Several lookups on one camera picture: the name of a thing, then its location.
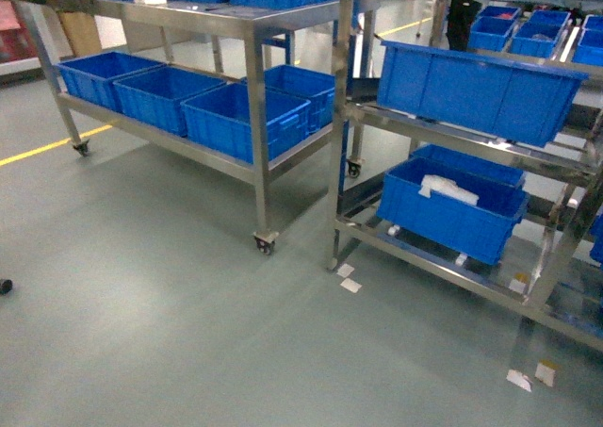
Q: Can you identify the blue shelf crate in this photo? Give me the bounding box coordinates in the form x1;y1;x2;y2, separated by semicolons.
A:
181;84;311;164
264;65;335;136
114;66;226;137
56;51;165;112

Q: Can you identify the steel shelf cart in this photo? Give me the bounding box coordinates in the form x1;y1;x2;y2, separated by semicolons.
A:
11;0;346;255

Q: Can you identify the white plastic bag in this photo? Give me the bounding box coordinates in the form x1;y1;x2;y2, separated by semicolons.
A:
418;174;480;205

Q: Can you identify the large blue bin lower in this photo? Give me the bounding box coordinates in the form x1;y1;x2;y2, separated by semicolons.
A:
377;157;530;265

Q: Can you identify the large blue bin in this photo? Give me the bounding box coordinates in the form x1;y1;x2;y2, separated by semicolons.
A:
377;157;530;265
377;41;588;147

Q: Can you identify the large blue bin upper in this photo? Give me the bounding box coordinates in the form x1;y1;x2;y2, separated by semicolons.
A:
377;41;588;147

